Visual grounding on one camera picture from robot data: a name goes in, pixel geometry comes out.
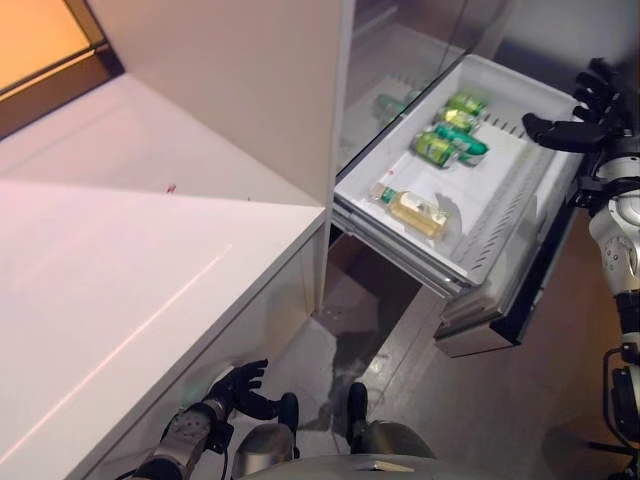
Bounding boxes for light green drink can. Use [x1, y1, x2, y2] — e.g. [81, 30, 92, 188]
[446, 91, 489, 115]
[439, 108, 480, 134]
[410, 132, 459, 169]

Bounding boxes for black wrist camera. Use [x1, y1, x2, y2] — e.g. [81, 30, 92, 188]
[574, 169, 610, 206]
[207, 422, 236, 454]

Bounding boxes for yellow drink bottle white cap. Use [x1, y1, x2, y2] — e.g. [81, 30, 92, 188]
[369, 183, 451, 239]

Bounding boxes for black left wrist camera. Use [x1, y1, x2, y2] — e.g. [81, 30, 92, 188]
[207, 422, 236, 454]

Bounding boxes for orange glass window dark frame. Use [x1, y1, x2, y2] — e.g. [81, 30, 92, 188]
[0, 0, 124, 141]

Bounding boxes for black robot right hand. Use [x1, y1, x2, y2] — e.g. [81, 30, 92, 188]
[522, 57, 626, 150]

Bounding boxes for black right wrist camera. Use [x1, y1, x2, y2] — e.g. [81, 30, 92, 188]
[574, 169, 610, 206]

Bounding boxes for grey robot body and legs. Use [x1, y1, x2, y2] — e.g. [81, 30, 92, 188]
[232, 381, 436, 480]

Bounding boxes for steel fridge body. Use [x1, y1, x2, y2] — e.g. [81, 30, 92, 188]
[324, 0, 640, 361]

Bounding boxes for steel fridge door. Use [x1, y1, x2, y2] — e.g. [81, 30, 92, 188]
[492, 0, 631, 96]
[344, 0, 511, 169]

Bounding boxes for white tall cabinet panel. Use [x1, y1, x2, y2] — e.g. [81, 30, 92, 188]
[87, 0, 356, 206]

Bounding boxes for steel fronted fridge drawer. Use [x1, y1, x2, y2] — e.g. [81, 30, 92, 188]
[433, 287, 521, 359]

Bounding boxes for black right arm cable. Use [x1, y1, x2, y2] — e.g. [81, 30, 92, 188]
[587, 344, 640, 459]

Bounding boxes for white fridge drawer dark front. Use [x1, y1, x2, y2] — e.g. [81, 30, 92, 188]
[332, 53, 596, 346]

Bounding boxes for dark green drink can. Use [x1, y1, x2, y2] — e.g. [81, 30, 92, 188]
[434, 123, 489, 166]

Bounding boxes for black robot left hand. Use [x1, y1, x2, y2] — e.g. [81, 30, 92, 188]
[207, 358, 280, 420]

